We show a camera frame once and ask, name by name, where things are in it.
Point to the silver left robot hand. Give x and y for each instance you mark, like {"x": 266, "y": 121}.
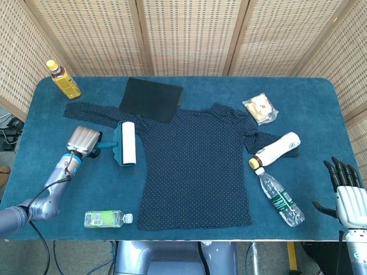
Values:
{"x": 83, "y": 140}

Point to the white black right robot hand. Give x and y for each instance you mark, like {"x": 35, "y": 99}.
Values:
{"x": 351, "y": 200}

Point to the teal white lint roller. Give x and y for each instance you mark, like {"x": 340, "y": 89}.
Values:
{"x": 127, "y": 143}

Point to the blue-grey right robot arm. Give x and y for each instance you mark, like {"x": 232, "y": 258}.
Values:
{"x": 357, "y": 252}

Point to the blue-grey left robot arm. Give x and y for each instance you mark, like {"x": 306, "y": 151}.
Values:
{"x": 54, "y": 189}

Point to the dark blue polka-dot shirt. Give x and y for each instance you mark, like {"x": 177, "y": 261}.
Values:
{"x": 195, "y": 172}

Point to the teal table cover cloth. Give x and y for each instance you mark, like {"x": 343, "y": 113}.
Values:
{"x": 71, "y": 186}

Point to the yellow tea bottle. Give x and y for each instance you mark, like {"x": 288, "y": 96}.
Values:
{"x": 66, "y": 84}

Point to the black object under table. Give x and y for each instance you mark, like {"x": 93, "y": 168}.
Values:
{"x": 321, "y": 253}

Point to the clear bottle dark green label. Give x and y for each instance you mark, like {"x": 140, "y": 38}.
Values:
{"x": 279, "y": 200}

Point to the black floor equipment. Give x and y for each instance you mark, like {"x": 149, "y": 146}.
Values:
{"x": 10, "y": 137}

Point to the black folded cloth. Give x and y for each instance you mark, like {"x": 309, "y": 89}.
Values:
{"x": 149, "y": 98}

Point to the clear bottle light green label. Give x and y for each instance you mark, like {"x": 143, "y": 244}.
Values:
{"x": 103, "y": 219}

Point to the brown floor object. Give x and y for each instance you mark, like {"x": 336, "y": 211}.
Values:
{"x": 3, "y": 174}

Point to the white bottle yellow cap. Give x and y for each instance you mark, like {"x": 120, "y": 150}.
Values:
{"x": 278, "y": 150}

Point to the clear bag of biscuits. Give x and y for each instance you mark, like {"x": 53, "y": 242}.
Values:
{"x": 259, "y": 107}

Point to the blue-grey robot torso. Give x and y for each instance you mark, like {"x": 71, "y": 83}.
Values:
{"x": 172, "y": 257}

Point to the woven wooden folding screen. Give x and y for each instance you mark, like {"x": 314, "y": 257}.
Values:
{"x": 189, "y": 37}

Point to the yellow post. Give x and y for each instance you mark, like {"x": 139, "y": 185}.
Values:
{"x": 292, "y": 256}

